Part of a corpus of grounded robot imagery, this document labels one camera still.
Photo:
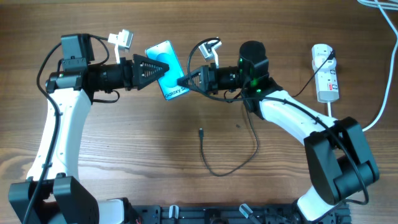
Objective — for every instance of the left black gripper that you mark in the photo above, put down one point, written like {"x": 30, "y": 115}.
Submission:
{"x": 132, "y": 70}

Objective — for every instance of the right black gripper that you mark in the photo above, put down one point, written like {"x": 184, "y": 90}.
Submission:
{"x": 212, "y": 73}

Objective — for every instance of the teal screen Galaxy smartphone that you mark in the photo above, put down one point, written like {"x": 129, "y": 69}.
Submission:
{"x": 164, "y": 52}

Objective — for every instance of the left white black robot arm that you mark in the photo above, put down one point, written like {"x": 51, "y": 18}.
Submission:
{"x": 52, "y": 192}

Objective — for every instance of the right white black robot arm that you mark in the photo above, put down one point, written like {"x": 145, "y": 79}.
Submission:
{"x": 339, "y": 158}

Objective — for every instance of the white power strip socket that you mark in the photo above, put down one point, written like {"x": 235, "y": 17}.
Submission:
{"x": 324, "y": 64}

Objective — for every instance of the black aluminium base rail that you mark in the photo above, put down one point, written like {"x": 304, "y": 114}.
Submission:
{"x": 268, "y": 214}

